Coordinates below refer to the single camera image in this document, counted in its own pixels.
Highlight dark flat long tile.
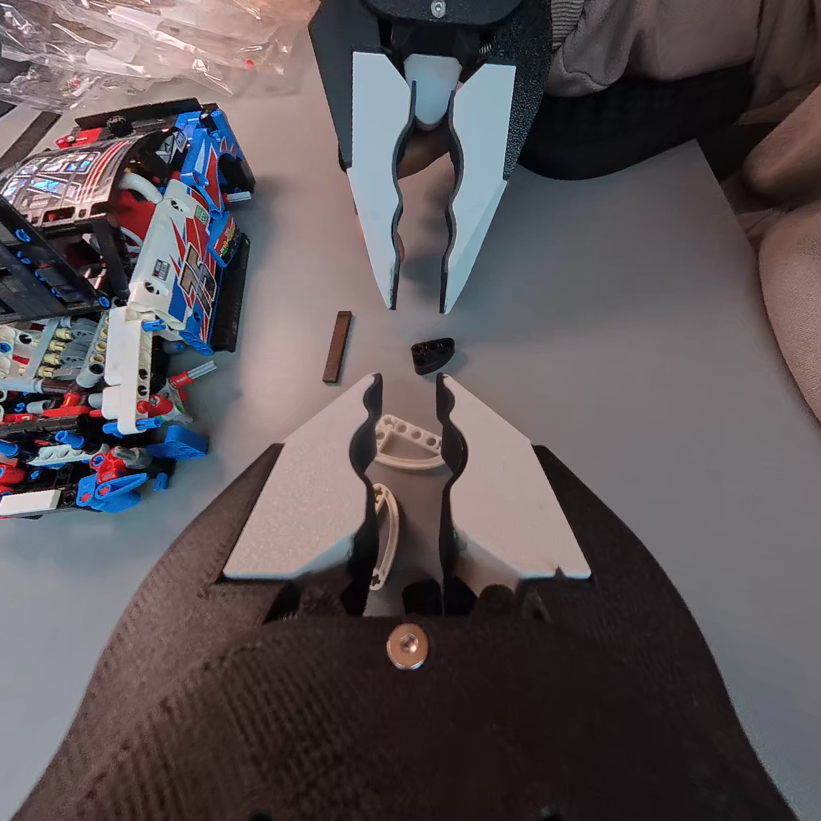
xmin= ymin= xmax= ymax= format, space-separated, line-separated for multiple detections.
xmin=322 ymin=310 xmax=354 ymax=386

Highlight person's right forearm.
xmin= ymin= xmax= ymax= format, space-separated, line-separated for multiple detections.
xmin=550 ymin=0 xmax=821 ymax=126

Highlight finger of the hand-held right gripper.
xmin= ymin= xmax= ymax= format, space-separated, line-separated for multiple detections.
xmin=351 ymin=51 xmax=418 ymax=312
xmin=440 ymin=63 xmax=519 ymax=315

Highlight small black curved brick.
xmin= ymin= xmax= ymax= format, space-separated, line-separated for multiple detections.
xmin=410 ymin=336 xmax=458 ymax=375

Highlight white curved frame brick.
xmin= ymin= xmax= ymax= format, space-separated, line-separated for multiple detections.
xmin=367 ymin=482 xmax=402 ymax=591
xmin=375 ymin=413 xmax=450 ymax=472

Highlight clear plastic bags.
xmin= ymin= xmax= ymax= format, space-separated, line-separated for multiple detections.
xmin=0 ymin=0 xmax=322 ymax=113

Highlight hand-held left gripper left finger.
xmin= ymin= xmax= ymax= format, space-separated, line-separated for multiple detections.
xmin=223 ymin=372 xmax=386 ymax=617

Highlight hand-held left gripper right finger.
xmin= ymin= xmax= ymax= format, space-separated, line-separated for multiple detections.
xmin=435 ymin=373 xmax=592 ymax=617

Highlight black cloth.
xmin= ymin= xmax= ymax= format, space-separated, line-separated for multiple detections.
xmin=518 ymin=61 xmax=761 ymax=182

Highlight toy brick race car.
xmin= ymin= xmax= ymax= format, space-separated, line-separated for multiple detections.
xmin=0 ymin=96 xmax=257 ymax=520

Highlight person's right hand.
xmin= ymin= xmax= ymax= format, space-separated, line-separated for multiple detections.
xmin=394 ymin=131 xmax=458 ymax=264

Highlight person's beige hoodie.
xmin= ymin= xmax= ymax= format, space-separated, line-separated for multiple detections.
xmin=718 ymin=83 xmax=821 ymax=424

